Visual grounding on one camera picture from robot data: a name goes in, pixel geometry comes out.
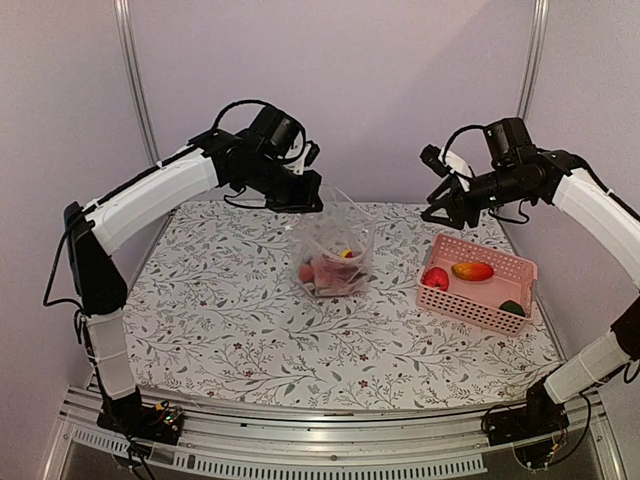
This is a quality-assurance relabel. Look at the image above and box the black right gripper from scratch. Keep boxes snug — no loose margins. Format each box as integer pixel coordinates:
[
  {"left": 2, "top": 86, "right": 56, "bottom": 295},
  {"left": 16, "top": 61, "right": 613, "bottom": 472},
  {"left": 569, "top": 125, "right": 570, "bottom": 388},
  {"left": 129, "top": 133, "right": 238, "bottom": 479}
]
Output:
[{"left": 422, "top": 163, "right": 535, "bottom": 229}]

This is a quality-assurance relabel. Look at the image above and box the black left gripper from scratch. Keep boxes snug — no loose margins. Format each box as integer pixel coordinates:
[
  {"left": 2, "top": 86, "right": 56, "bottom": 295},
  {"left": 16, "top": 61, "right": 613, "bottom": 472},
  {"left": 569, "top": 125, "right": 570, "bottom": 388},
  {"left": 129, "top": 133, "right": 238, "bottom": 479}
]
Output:
[{"left": 238, "top": 153, "right": 324, "bottom": 213}]

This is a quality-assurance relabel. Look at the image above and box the clear zip top bag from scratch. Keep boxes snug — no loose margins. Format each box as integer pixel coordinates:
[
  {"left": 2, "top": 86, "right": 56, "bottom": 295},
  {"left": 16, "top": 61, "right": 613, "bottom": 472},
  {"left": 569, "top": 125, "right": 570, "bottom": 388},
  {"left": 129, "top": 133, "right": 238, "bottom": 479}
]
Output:
[{"left": 292, "top": 185, "right": 377, "bottom": 298}]

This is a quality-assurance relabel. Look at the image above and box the orange toy mango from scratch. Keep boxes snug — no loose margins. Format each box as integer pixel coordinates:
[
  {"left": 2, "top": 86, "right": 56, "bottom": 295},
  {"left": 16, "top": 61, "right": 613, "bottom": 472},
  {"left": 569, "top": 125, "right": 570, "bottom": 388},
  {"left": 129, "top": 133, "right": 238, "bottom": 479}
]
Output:
[{"left": 451, "top": 262, "right": 494, "bottom": 282}]

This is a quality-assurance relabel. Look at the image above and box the red toy apple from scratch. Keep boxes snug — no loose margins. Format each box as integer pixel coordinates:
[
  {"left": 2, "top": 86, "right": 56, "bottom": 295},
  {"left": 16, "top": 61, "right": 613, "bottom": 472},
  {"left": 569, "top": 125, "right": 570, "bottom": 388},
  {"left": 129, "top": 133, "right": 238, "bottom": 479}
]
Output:
[{"left": 421, "top": 267, "right": 450, "bottom": 291}]

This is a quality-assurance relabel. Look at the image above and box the red toy lychee bunch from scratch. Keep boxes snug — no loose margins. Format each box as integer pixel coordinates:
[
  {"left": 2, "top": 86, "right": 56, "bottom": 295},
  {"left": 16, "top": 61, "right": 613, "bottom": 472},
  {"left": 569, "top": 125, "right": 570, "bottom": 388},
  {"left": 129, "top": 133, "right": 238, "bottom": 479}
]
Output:
[{"left": 296, "top": 250, "right": 369, "bottom": 298}]

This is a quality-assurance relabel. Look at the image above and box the purple toy eggplant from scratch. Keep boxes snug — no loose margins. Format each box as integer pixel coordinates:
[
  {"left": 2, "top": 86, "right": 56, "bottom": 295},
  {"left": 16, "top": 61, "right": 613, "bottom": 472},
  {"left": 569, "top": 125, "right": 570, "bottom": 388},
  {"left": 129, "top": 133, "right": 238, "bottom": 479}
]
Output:
[{"left": 314, "top": 281, "right": 363, "bottom": 298}]

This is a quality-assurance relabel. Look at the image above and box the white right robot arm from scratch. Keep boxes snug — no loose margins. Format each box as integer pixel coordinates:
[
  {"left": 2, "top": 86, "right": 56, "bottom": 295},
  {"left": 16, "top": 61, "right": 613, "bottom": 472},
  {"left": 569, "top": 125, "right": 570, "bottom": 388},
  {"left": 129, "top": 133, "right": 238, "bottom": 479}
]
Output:
[{"left": 420, "top": 117, "right": 639, "bottom": 436}]

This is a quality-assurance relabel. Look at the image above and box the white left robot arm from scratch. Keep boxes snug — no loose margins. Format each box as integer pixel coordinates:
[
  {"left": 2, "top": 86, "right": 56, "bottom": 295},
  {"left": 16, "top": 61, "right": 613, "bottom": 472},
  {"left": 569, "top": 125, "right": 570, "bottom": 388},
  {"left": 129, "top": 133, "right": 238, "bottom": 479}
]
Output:
[{"left": 64, "top": 100, "right": 323, "bottom": 434}]

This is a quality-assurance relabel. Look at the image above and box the pink plastic basket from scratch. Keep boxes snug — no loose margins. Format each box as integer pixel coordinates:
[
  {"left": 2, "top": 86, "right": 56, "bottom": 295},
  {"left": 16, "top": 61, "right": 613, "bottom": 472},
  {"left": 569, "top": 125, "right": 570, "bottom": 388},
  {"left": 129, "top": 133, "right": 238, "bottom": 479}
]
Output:
[{"left": 416, "top": 234, "right": 538, "bottom": 336}]

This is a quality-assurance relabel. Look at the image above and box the dark green toy avocado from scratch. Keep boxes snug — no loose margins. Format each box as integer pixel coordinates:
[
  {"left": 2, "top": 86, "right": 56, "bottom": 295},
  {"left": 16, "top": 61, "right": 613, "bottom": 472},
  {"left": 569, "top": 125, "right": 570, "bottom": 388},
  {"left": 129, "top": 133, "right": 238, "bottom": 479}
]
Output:
[{"left": 499, "top": 300, "right": 526, "bottom": 317}]

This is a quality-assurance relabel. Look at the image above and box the floral white table mat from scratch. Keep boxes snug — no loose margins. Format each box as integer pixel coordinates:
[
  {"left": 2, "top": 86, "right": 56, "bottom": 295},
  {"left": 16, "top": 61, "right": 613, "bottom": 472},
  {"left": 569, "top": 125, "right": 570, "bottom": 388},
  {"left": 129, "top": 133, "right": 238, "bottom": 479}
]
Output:
[{"left": 124, "top": 201, "right": 560, "bottom": 410}]

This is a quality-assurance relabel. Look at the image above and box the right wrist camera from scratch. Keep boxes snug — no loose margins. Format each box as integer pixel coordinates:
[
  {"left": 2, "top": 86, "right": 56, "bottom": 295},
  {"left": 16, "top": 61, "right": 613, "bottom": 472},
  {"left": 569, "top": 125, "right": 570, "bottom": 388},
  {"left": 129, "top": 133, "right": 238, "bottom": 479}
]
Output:
[{"left": 420, "top": 144, "right": 474, "bottom": 192}]

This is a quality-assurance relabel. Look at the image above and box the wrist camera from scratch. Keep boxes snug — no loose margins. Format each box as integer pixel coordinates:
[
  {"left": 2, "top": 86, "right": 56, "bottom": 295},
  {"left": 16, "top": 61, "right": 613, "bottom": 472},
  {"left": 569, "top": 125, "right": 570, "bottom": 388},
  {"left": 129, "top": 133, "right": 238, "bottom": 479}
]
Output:
[
  {"left": 290, "top": 140, "right": 320, "bottom": 175},
  {"left": 420, "top": 144, "right": 474, "bottom": 192}
]

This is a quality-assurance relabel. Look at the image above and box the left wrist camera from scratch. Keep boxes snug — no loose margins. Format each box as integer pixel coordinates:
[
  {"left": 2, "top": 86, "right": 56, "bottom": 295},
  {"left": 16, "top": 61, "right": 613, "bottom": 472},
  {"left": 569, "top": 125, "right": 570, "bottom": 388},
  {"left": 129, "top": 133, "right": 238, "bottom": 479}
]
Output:
[{"left": 290, "top": 140, "right": 320, "bottom": 175}]

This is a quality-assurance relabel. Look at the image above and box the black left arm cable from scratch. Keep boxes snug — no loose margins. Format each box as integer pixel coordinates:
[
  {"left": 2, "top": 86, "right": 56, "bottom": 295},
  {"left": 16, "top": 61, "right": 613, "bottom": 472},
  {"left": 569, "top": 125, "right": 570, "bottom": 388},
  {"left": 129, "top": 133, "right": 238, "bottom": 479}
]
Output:
[{"left": 212, "top": 99, "right": 274, "bottom": 136}]

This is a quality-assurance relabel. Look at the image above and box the right aluminium frame post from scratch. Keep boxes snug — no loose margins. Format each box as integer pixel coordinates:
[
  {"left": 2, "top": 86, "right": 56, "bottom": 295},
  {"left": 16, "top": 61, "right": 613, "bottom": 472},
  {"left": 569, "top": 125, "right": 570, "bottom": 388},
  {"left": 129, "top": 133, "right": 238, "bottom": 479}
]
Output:
[{"left": 517, "top": 0, "right": 550, "bottom": 119}]

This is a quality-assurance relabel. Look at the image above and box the aluminium frame post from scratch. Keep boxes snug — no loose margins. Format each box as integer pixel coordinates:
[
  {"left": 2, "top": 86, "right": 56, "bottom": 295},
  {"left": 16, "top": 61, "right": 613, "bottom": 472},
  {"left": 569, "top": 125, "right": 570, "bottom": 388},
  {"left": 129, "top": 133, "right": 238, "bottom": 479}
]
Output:
[
  {"left": 113, "top": 0, "right": 160, "bottom": 165},
  {"left": 517, "top": 0, "right": 550, "bottom": 119}
]

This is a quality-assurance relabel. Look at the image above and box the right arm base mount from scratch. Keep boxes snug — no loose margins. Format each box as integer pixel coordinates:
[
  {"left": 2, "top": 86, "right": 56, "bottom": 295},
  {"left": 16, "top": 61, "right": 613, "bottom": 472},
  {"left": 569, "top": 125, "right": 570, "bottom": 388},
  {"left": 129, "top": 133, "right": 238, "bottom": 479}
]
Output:
[{"left": 480, "top": 403, "right": 570, "bottom": 446}]

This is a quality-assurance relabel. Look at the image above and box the front aluminium rail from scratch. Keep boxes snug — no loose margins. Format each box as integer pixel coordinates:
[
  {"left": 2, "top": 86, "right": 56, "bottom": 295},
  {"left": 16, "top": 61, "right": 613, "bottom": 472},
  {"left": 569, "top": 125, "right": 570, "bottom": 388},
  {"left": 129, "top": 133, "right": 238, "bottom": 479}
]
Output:
[{"left": 43, "top": 385, "right": 632, "bottom": 479}]

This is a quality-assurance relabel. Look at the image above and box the left aluminium frame post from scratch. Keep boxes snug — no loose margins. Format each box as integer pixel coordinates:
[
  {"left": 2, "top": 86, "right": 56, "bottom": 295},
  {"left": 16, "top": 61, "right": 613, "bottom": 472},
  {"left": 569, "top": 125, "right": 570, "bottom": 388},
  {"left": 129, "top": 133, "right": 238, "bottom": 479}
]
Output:
[{"left": 113, "top": 0, "right": 160, "bottom": 165}]

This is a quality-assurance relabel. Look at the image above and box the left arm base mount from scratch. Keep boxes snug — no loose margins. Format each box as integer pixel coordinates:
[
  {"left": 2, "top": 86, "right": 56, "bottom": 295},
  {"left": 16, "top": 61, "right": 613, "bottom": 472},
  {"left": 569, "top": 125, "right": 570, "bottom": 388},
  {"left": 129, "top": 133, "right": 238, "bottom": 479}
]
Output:
[{"left": 97, "top": 399, "right": 184, "bottom": 446}]

